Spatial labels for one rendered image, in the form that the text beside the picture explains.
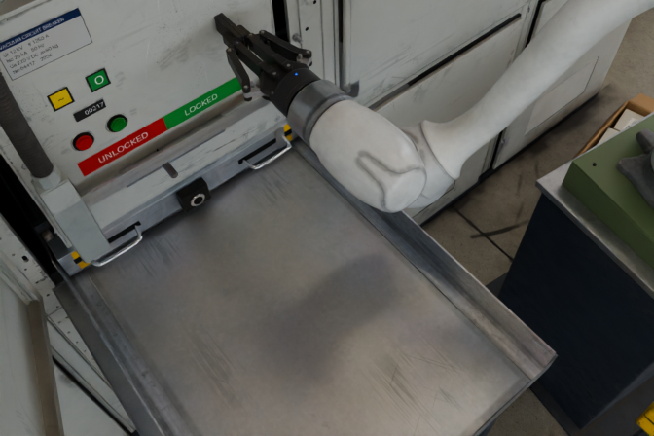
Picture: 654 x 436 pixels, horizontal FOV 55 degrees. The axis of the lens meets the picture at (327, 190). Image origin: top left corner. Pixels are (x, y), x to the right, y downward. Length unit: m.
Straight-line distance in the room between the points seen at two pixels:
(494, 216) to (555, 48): 1.55
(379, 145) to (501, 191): 1.63
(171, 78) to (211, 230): 0.34
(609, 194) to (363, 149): 0.73
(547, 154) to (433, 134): 1.64
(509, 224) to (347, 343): 1.29
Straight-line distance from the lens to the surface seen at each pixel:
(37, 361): 1.24
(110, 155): 1.11
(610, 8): 0.80
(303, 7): 1.17
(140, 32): 1.00
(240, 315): 1.16
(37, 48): 0.95
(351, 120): 0.82
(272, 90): 0.92
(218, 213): 1.28
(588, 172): 1.43
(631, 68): 3.01
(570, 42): 0.82
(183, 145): 1.12
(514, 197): 2.39
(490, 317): 1.17
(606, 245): 1.43
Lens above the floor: 1.89
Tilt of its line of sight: 54 degrees down
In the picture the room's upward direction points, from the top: 3 degrees counter-clockwise
